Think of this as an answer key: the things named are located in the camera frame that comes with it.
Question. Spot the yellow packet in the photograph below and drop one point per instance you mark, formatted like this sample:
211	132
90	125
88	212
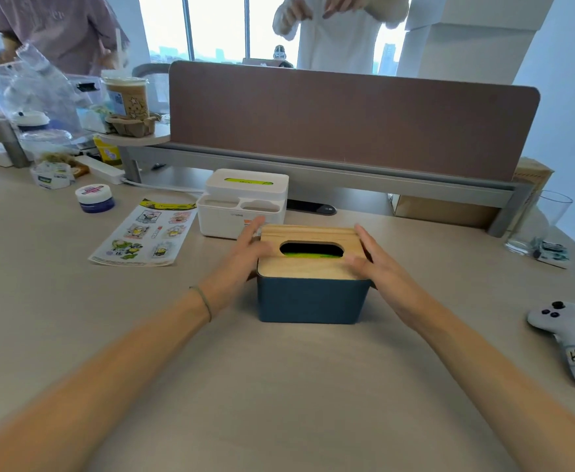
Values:
108	151

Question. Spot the white and green packet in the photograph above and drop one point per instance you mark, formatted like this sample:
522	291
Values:
52	174

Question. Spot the brown paper bag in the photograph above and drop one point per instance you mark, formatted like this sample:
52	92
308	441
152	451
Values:
531	179

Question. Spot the stacked white boxes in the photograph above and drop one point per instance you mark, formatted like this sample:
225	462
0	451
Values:
469	39

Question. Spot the grey desk shelf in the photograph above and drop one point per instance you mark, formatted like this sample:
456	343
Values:
326	171

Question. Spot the cartoon sticker sheet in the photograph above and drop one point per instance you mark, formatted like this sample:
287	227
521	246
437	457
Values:
142	233

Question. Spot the blue tissue box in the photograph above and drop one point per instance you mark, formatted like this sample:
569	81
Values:
312	302

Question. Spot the clear drinking glass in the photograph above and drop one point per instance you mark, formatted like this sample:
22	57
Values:
536	223

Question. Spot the person's left thumb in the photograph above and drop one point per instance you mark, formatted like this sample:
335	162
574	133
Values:
265	250

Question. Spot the cup with white lid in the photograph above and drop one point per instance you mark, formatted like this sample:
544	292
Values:
31	121

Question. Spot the small white printed packet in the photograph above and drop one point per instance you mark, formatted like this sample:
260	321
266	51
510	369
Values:
553	254

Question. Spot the person's left hand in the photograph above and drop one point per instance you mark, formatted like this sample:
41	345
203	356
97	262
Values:
233	275

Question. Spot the person's right thumb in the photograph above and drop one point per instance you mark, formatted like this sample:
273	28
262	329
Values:
356	262

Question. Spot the person's right forearm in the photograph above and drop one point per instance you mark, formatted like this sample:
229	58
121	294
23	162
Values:
504	403

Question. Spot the black flat device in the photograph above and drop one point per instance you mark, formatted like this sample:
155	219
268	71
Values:
312	207

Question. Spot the iced coffee cup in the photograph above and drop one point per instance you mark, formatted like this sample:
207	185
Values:
129	98

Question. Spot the white game controller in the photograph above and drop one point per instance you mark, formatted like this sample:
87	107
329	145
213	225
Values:
570	339

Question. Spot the clear plastic bag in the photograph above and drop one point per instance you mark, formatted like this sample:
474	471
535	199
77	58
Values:
46	93

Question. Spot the wooden tissue box lid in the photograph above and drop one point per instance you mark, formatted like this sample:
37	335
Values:
312	267

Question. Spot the brown desk divider panel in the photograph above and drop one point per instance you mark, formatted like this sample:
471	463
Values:
346	117

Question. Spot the grey-green wrist band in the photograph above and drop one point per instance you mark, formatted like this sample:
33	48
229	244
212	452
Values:
203	302

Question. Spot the grey chair back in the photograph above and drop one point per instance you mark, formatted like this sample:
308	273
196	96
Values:
149	69

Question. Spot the flat cardboard box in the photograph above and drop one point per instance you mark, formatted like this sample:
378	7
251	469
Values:
445	209

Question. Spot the person's right hand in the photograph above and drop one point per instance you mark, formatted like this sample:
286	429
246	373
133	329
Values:
390	282

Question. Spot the blue jar with white lid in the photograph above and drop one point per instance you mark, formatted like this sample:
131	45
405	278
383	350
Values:
94	198

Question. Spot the person's left forearm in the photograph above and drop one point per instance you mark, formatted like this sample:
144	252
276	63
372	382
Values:
95	383

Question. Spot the green tissue pack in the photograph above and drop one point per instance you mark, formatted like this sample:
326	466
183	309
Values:
312	250

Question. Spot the white power strip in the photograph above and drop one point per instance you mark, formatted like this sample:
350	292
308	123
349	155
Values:
101	169

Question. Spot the white tissue box organiser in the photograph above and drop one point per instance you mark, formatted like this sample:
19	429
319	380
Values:
240	201

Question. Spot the cardboard cup holder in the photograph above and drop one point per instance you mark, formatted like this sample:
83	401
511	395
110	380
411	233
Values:
132	126

